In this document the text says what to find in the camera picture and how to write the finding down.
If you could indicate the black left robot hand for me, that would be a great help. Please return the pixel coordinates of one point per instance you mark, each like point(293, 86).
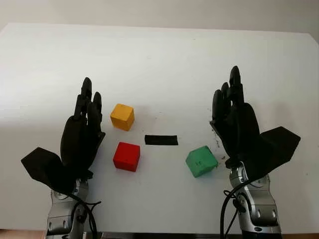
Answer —
point(74, 139)

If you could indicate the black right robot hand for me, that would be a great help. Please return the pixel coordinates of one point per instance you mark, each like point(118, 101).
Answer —
point(239, 129)

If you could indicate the green wooden cube block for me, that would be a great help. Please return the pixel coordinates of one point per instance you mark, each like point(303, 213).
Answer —
point(201, 161)

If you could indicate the yellow wooden cube block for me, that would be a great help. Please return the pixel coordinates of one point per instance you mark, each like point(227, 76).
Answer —
point(122, 117)

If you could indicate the red wooden cube block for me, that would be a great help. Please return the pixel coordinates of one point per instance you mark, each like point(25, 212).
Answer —
point(126, 156)

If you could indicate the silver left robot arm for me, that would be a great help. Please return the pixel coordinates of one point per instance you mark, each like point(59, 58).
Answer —
point(63, 211)

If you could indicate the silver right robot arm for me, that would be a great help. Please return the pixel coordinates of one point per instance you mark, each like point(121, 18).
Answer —
point(256, 206)

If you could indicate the black tape strip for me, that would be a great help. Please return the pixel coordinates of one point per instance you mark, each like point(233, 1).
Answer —
point(161, 140)

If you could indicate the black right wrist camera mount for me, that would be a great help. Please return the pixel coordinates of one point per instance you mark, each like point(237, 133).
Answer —
point(274, 147)

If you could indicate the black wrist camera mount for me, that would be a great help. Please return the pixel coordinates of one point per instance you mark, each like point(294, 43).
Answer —
point(43, 164)
point(274, 147)

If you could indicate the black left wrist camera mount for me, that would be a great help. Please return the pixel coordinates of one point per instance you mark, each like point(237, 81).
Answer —
point(43, 164)

